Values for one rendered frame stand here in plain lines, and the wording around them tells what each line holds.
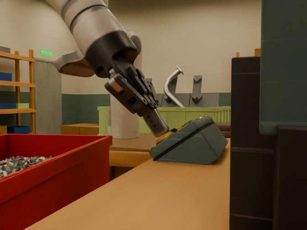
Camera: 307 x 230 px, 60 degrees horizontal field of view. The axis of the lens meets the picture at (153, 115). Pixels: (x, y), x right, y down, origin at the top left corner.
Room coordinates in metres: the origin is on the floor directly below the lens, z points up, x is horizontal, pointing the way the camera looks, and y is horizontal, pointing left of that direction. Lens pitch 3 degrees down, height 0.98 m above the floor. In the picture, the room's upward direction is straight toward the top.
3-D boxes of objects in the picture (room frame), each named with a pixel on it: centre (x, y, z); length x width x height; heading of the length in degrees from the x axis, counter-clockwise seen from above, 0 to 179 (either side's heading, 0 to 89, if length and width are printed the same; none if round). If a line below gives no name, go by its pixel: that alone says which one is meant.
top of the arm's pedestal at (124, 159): (0.86, 0.09, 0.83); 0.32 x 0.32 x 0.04; 76
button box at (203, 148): (0.42, -0.06, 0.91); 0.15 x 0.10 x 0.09; 160
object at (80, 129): (6.29, 1.48, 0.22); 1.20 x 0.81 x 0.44; 65
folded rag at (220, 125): (0.64, -0.19, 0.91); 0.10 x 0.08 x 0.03; 77
